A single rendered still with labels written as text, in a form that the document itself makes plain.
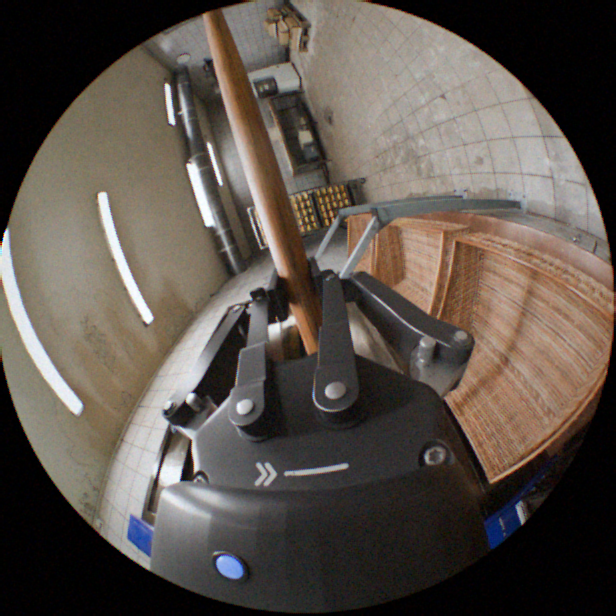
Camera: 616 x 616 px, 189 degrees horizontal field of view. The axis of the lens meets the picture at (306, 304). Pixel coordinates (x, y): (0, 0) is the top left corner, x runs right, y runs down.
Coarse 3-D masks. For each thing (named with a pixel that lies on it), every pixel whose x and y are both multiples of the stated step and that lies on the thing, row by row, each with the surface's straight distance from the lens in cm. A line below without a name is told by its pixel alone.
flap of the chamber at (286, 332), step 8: (288, 312) 118; (288, 320) 110; (280, 328) 94; (288, 328) 104; (296, 328) 119; (280, 336) 88; (288, 336) 98; (296, 336) 112; (288, 344) 93; (296, 344) 105; (288, 352) 89; (296, 352) 100
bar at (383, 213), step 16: (464, 192) 151; (512, 192) 129; (352, 208) 103; (368, 208) 106; (384, 208) 57; (400, 208) 59; (416, 208) 63; (432, 208) 67; (448, 208) 72; (464, 208) 79; (480, 208) 88; (512, 208) 130; (336, 224) 102; (384, 224) 59; (368, 240) 56; (352, 256) 56
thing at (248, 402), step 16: (256, 288) 14; (256, 304) 14; (256, 320) 11; (272, 320) 12; (256, 336) 10; (272, 336) 10; (240, 352) 8; (256, 352) 8; (272, 352) 9; (240, 368) 7; (256, 368) 7; (240, 384) 7; (256, 384) 6; (240, 400) 6; (256, 400) 6; (272, 400) 6; (240, 416) 6; (256, 416) 5; (272, 416) 6; (256, 432) 6
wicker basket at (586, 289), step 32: (480, 256) 75; (512, 256) 51; (544, 256) 60; (448, 288) 66; (480, 288) 79; (512, 288) 70; (544, 288) 64; (576, 288) 47; (448, 320) 74; (480, 320) 84; (512, 320) 73; (544, 320) 67; (576, 320) 63; (608, 320) 62; (480, 352) 82; (512, 352) 78; (544, 352) 70; (576, 352) 66; (608, 352) 55; (512, 384) 77; (544, 384) 75; (576, 384) 70; (512, 416) 73; (544, 416) 78; (576, 416) 52; (480, 448) 68; (512, 448) 71
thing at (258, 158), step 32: (224, 32) 33; (224, 64) 25; (224, 96) 22; (256, 128) 18; (256, 160) 17; (256, 192) 16; (288, 224) 16; (288, 256) 16; (288, 288) 17; (320, 320) 19
